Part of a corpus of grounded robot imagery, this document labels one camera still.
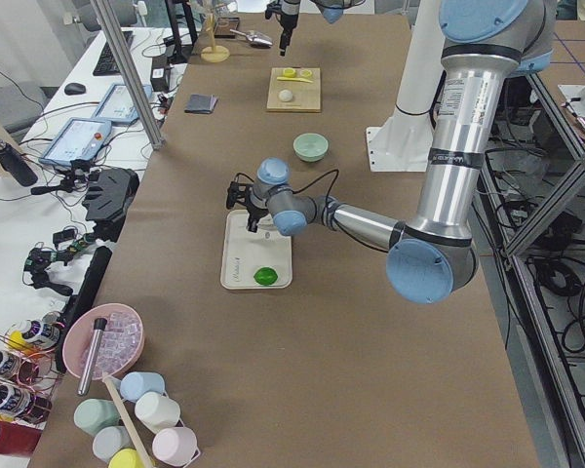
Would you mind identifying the black gamepad device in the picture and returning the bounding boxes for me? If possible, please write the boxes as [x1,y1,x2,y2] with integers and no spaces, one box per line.
[82,168,139,242]

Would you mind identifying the metal scoop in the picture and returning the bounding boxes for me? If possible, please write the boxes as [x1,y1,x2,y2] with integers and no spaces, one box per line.
[231,29,273,49]

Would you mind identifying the green lime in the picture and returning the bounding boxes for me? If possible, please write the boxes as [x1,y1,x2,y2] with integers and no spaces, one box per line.
[253,266,279,286]

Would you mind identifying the black water bottle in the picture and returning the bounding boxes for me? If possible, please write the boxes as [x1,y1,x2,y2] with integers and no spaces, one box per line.
[0,137,38,187]

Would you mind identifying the mint green cup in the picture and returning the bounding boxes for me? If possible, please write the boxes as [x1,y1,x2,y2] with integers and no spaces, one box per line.
[73,399,120,437]

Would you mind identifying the bamboo cutting board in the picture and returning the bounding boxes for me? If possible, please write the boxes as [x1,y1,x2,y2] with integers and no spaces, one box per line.
[266,67,322,113]

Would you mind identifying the yellow cup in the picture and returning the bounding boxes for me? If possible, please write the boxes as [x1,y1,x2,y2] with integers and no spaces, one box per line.
[108,448,144,468]

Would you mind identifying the wooden mug tree stand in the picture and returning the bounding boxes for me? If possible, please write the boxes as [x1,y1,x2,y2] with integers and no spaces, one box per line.
[191,0,237,62]

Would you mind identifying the grey cup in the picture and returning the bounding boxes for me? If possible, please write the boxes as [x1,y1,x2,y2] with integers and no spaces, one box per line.
[92,426,133,463]

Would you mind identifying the near teach pendant tablet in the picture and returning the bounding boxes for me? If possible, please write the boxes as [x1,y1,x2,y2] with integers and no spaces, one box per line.
[39,118,112,167]

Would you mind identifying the teach pendant tablet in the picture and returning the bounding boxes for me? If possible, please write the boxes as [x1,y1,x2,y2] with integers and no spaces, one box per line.
[92,83,138,126]
[39,118,112,167]

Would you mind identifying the white cup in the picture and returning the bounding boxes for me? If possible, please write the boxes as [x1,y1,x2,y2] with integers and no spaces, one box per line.
[135,392,180,434]

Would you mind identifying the aluminium frame post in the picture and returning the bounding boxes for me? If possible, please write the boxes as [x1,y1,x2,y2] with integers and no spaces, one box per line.
[91,0,164,150]

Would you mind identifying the blue cup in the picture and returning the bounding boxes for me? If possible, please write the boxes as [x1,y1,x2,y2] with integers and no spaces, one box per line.
[120,371,166,403]

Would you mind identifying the black computer mouse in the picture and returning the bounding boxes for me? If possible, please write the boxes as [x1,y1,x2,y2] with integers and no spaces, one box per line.
[63,82,87,96]

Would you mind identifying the yellow plastic knife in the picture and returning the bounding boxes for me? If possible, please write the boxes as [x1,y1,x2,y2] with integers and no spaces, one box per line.
[276,75,313,84]

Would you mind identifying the black keyboard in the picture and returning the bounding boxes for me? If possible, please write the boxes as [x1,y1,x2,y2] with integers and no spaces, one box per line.
[93,43,120,76]

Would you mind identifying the far teach pendant tablet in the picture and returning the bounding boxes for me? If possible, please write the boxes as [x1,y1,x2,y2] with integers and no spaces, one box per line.
[92,83,138,126]

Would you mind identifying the beige rabbit print tray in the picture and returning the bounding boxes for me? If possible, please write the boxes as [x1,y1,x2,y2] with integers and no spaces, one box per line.
[220,210,293,290]

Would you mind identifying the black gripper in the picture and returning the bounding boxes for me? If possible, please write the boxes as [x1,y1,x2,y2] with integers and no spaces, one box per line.
[279,12,298,56]
[246,202,267,232]

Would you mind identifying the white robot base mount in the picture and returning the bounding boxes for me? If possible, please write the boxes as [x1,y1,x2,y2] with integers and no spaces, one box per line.
[367,0,445,172]

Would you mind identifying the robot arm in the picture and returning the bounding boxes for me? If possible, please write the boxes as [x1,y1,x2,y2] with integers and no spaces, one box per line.
[227,1,556,303]
[274,0,363,57]

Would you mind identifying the mint green bowl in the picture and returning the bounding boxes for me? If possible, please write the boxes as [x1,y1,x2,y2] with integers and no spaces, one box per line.
[293,133,329,162]

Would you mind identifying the pink bowl with ice cubes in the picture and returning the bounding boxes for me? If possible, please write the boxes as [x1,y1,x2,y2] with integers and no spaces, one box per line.
[62,303,145,380]

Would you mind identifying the white steamed bun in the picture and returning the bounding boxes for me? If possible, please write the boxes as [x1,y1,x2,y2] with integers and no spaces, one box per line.
[278,89,293,102]

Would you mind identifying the grey folded cloth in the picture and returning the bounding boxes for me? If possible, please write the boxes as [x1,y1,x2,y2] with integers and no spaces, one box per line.
[184,94,218,114]

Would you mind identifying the metal tube in bowl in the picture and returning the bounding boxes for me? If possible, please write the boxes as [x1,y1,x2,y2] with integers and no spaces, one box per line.
[76,318,108,397]

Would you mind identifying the pink cup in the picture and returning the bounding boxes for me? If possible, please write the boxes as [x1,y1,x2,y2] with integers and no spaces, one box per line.
[152,427,198,467]

